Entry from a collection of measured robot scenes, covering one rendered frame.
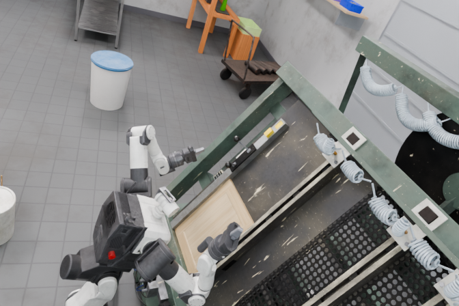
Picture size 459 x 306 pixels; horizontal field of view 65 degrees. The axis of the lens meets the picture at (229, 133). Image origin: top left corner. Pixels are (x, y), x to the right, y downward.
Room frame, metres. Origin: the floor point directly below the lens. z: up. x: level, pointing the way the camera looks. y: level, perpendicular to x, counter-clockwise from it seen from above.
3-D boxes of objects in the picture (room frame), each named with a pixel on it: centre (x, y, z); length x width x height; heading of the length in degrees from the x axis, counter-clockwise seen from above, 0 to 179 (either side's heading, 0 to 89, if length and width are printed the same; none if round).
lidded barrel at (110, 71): (3.91, 1.66, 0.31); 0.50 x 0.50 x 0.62
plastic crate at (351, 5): (5.49, -0.97, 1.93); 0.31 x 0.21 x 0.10; 25
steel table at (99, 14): (6.26, 3.02, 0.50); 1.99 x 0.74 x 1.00; 25
